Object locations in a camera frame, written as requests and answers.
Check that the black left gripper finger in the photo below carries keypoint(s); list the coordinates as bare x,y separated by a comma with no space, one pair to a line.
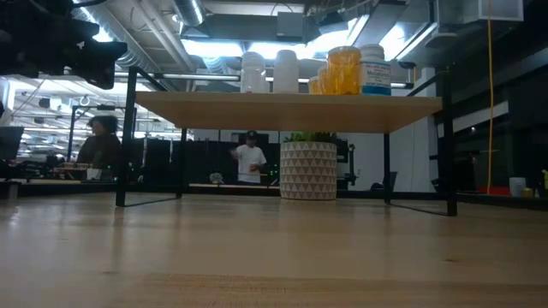
79,31
100,62

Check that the person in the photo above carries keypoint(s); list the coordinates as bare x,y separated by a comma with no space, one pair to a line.
100,149
250,164

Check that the dark computer monitor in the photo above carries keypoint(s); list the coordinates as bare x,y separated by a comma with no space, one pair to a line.
10,143

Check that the small pale background plant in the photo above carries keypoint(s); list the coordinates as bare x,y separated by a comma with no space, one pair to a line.
217,178

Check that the succulent in patterned white pot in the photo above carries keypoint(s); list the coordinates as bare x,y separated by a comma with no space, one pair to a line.
308,171

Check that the red box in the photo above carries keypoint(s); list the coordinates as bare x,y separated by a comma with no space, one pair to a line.
492,191

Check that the white cup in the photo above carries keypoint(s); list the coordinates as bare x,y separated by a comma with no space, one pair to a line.
517,187

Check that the small yellow cup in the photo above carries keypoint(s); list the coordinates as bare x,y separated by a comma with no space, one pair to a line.
527,192

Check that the silver air duct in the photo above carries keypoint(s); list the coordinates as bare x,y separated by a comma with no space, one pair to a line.
188,10

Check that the black partition wall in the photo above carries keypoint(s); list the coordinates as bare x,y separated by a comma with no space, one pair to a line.
201,162

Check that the wooden shelf with black frame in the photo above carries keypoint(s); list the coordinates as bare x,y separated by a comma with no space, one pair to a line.
278,111

